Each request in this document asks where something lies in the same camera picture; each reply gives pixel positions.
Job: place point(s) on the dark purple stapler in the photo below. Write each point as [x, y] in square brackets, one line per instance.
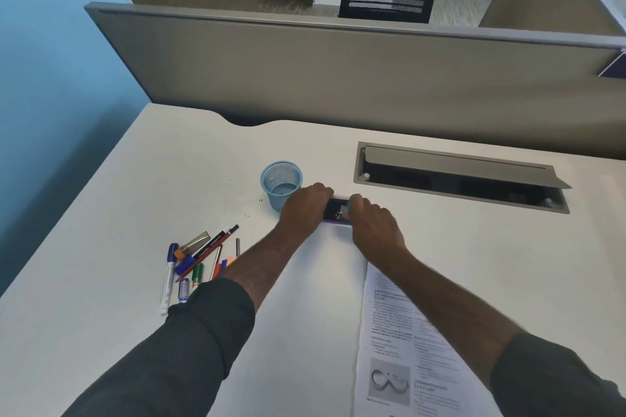
[336, 211]

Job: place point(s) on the dark blue partition end cap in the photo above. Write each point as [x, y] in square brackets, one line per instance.
[614, 66]

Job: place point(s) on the person's left hand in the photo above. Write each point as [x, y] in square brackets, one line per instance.
[303, 211]

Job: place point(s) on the person's left fingers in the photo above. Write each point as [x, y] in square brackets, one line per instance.
[320, 190]

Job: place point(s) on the person's left forearm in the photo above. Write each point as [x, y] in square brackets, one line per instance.
[234, 294]

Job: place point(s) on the person's right fingers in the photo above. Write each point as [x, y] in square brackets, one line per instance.
[358, 203]

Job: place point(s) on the long grey desk partition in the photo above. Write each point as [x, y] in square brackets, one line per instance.
[342, 74]

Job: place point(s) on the red pen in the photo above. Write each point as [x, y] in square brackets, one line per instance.
[215, 269]

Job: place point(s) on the person's right hand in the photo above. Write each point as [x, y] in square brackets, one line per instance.
[379, 228]

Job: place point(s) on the red and black pencil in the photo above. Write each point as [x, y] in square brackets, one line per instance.
[216, 241]

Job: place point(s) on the blue mesh pen cup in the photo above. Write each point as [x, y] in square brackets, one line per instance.
[280, 184]

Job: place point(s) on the green marker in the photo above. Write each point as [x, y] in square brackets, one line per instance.
[197, 275]

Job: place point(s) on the silver and orange highlighter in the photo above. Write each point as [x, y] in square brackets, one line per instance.
[194, 241]

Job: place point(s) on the person's right forearm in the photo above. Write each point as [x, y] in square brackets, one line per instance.
[459, 319]

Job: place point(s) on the blue and orange pen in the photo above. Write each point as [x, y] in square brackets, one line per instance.
[227, 263]

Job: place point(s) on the printed paper sheet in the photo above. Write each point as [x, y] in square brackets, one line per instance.
[391, 333]

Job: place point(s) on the white marker with blue label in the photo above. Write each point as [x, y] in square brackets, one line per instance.
[183, 289]

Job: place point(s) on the white marker with blue cap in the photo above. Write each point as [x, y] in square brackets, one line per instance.
[168, 284]

